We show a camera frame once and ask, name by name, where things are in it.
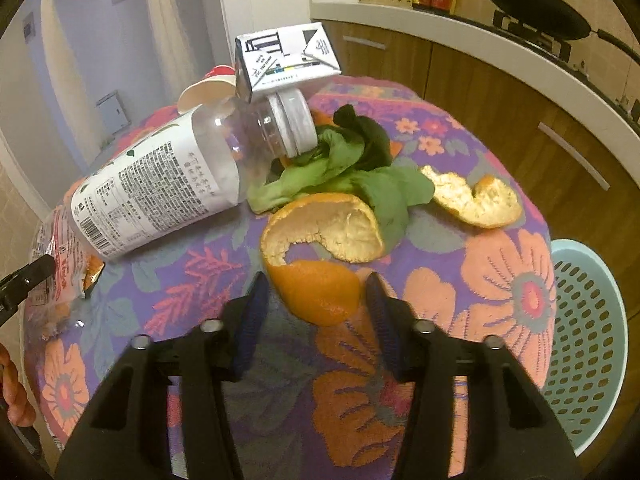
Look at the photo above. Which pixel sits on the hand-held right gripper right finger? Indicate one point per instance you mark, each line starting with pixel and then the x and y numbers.
pixel 384 327

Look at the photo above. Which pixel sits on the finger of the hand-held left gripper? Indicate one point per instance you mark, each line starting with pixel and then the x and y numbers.
pixel 27 277

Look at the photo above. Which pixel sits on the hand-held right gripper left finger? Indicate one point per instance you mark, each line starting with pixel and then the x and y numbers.
pixel 254 322

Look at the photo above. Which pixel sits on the clear plastic wrapper red print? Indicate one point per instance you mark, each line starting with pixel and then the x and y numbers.
pixel 62 260

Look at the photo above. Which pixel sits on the large orange peel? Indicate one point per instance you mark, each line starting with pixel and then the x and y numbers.
pixel 320 285

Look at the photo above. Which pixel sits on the teal plastic basket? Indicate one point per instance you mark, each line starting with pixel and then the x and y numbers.
pixel 585 320

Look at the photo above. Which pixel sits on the person's left hand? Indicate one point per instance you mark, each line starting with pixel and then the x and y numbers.
pixel 15 390

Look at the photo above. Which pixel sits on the floral tablecloth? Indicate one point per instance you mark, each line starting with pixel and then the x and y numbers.
pixel 500 270

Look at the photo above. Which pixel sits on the curled orange peel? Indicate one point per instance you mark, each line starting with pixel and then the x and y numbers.
pixel 465 205

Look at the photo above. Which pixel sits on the green leafy vegetable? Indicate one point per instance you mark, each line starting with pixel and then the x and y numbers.
pixel 350 180

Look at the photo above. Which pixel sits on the clear plastic bottle white label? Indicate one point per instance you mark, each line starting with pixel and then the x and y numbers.
pixel 150 185

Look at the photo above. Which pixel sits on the small orange peel piece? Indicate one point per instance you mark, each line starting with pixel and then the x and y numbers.
pixel 322 119

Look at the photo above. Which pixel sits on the red and white paper cup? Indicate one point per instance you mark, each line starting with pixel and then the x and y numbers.
pixel 210 90

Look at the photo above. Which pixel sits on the brown wooden cabinet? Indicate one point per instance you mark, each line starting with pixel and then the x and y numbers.
pixel 480 95

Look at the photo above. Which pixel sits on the white drink carton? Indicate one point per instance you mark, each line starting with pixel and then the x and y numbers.
pixel 280 60

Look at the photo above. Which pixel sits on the white kitchen countertop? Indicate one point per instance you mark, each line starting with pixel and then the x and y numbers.
pixel 450 35

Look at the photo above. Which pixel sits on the gas stove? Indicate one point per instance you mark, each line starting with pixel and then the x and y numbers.
pixel 530 32

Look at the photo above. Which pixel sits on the black wok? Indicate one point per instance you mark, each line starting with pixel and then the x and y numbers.
pixel 535 2

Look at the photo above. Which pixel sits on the white wall box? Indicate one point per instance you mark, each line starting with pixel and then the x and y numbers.
pixel 110 112

